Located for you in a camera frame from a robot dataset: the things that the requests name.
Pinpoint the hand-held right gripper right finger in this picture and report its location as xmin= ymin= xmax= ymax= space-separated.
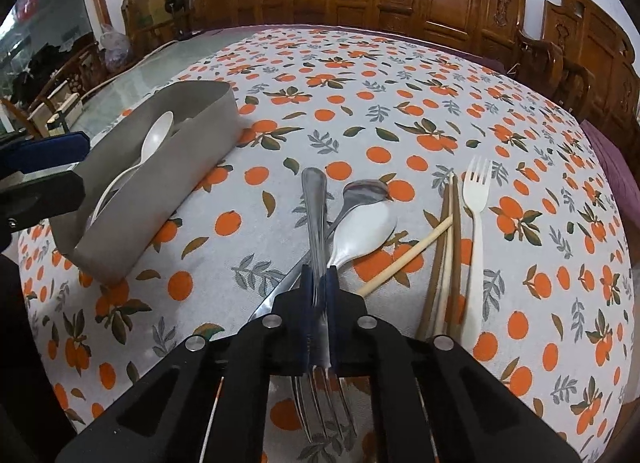
xmin=325 ymin=265 xmax=583 ymax=463

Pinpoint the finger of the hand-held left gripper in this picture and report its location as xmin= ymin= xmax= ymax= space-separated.
xmin=0 ymin=170 xmax=85 ymax=231
xmin=0 ymin=132 xmax=91 ymax=176

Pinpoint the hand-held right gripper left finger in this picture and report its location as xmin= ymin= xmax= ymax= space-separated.
xmin=54 ymin=264 xmax=317 ymax=463

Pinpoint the light wooden chopstick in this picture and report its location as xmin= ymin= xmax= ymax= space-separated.
xmin=432 ymin=173 xmax=457 ymax=339
xmin=356 ymin=214 xmax=454 ymax=298

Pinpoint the metal fork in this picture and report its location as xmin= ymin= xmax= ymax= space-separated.
xmin=291 ymin=167 xmax=358 ymax=444

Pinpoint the brown wooden chopstick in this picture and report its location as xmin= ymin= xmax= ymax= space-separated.
xmin=446 ymin=178 xmax=466 ymax=341
xmin=416 ymin=182 xmax=453 ymax=341

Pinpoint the metal spoon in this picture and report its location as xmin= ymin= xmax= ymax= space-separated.
xmin=248 ymin=179 xmax=393 ymax=322

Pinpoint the large white plastic spoon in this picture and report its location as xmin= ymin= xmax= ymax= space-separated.
xmin=87 ymin=110 xmax=175 ymax=231

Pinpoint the metal utensil tray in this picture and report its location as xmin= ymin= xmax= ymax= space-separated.
xmin=49 ymin=80 xmax=241 ymax=286

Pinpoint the white plastic fork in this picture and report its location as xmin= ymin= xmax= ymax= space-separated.
xmin=462 ymin=157 xmax=493 ymax=344

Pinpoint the plain wooden chair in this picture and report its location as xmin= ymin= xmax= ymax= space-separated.
xmin=0 ymin=40 xmax=108 ymax=138

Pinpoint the clear plastic bag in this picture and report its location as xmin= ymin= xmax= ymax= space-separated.
xmin=100 ymin=25 xmax=132 ymax=71

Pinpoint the orange print tablecloth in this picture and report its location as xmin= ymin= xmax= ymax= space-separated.
xmin=17 ymin=25 xmax=636 ymax=463

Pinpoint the black desk fan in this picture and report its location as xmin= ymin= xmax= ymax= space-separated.
xmin=165 ymin=0 xmax=195 ymax=41

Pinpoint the purple chair cushion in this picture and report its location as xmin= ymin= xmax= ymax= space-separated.
xmin=582 ymin=120 xmax=640 ymax=214

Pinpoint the carved wooden armchair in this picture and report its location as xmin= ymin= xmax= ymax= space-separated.
xmin=515 ymin=0 xmax=640 ymax=134

